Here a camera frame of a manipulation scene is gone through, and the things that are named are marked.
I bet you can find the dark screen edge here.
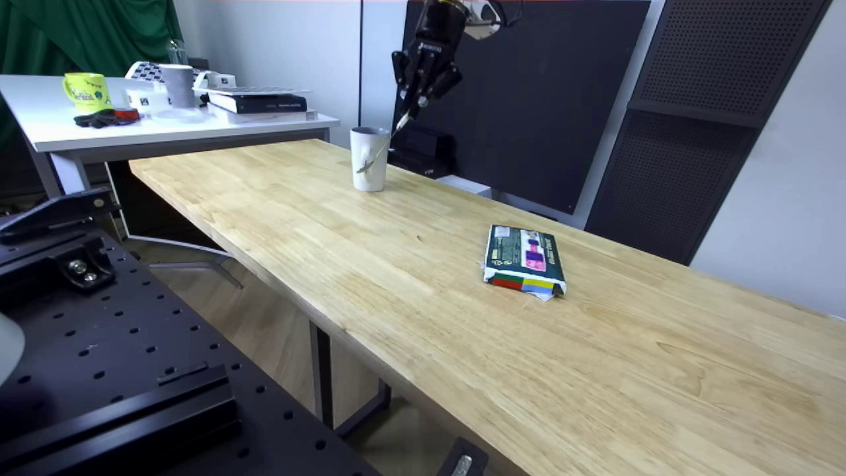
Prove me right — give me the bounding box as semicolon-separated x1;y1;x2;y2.
0;91;47;219

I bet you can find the red and black object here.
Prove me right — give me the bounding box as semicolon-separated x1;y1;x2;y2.
71;105;143;132

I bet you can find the large black panel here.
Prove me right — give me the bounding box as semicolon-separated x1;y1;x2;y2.
391;0;654;218

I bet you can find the white side table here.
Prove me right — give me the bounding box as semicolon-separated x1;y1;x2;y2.
0;71;342;202

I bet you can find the black metal bracket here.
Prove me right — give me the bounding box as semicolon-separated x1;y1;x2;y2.
52;248;120;296

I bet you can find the grey white mug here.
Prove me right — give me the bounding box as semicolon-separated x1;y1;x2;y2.
157;60;203;111

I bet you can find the black table clamp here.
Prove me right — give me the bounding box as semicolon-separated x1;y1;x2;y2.
433;436;491;476

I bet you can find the black metal rail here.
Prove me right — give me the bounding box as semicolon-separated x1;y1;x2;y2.
0;362;243;476

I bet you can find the green marker box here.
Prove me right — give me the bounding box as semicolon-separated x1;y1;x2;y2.
481;223;569;304

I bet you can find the white checkered small object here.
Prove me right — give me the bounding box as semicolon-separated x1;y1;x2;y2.
121;58;171;117

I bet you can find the yellow cup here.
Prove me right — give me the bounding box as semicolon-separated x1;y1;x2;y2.
60;70;114;117

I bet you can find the white spoon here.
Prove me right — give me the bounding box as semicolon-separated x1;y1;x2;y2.
391;93;422;137

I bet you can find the black table leg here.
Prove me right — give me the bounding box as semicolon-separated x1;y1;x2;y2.
309;324;393;443

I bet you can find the white ceramic mug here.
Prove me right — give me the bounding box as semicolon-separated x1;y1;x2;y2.
348;125;393;195

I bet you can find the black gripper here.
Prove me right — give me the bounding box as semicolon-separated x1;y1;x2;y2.
388;2;470;117

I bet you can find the dark perforated panel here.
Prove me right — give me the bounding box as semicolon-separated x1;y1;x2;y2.
585;0;835;268

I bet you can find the white round disc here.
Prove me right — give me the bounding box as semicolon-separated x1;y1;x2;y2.
0;312;30;388

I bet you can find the small black box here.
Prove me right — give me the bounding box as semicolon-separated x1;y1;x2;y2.
391;121;462;181

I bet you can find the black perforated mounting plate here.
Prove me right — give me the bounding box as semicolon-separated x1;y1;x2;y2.
0;226;383;476

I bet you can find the white frame post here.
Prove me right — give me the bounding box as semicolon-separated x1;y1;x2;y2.
569;0;670;230

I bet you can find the green curtain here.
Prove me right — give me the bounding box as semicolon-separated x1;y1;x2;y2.
0;0;184;79

